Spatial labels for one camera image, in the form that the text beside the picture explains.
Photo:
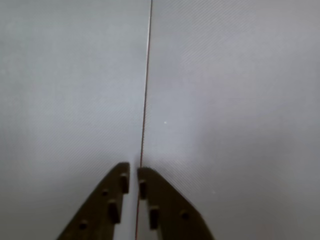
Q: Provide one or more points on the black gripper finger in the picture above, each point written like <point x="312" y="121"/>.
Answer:
<point x="172" y="212"/>
<point x="100" y="212"/>

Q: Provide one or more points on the grey table mat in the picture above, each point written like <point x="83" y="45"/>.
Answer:
<point x="62" y="87"/>
<point x="237" y="100"/>

